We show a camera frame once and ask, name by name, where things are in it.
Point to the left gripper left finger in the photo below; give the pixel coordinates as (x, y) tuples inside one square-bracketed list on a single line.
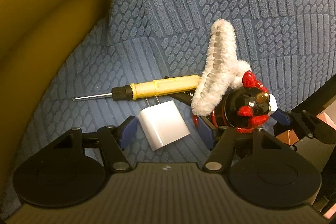
[(113, 140)]

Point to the white charger plug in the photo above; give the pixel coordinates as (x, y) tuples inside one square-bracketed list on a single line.
[(162, 124)]

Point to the blue textured sofa cover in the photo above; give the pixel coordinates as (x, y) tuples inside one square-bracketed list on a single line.
[(289, 44)]

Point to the tan leather sofa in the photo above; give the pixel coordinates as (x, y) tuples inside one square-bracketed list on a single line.
[(36, 38)]

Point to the red black lion figurine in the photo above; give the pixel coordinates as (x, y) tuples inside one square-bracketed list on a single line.
[(244, 108)]

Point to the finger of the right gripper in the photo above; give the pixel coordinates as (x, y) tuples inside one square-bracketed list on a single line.
[(290, 120)]

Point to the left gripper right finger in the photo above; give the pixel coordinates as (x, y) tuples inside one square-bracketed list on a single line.
[(220, 141)]

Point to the yellow handled screwdriver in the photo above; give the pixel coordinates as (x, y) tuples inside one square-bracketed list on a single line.
[(152, 88)]

